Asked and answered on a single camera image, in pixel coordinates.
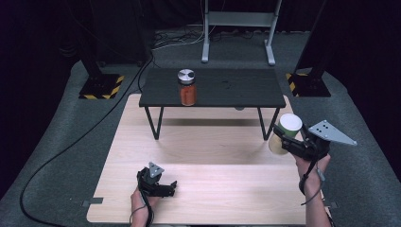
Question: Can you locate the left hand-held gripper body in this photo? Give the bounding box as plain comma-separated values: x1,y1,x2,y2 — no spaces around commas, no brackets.
136,161,171,199

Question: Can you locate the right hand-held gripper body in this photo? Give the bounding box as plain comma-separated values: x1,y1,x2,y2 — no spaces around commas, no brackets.
289,119,358,162

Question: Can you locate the green jar with cream lid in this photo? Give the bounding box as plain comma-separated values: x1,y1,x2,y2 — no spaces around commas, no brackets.
268,113,304,156

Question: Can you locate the small black wooden shelf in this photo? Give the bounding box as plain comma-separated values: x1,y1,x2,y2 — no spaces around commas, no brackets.
138,67,288,142

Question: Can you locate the silver-lidded jar of orange powder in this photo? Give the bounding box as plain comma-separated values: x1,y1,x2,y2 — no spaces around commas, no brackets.
177,68,199,107

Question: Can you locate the person's left hand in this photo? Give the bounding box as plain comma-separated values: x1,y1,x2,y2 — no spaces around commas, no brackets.
130,186,162,221

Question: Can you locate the person's right hand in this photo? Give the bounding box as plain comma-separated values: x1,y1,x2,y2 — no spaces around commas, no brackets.
294,152,332,197

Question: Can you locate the black stand with striped base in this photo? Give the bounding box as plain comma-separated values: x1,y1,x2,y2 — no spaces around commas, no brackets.
78,0,126,100
285,0,333,98

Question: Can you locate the grey metal stand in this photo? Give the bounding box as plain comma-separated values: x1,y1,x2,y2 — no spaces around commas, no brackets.
200,0,284,67

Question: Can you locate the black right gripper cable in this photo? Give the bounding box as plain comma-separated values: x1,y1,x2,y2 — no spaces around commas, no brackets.
298,141,320,196

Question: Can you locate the grey right gripper cable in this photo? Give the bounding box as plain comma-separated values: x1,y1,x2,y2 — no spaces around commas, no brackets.
300,167,326,206

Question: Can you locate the long black floor cable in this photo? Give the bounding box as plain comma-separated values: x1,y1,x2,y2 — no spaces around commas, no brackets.
19,51,156,227

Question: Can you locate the bundle of floor cables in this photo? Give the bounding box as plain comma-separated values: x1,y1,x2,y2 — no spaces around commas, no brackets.
152,28,206,51

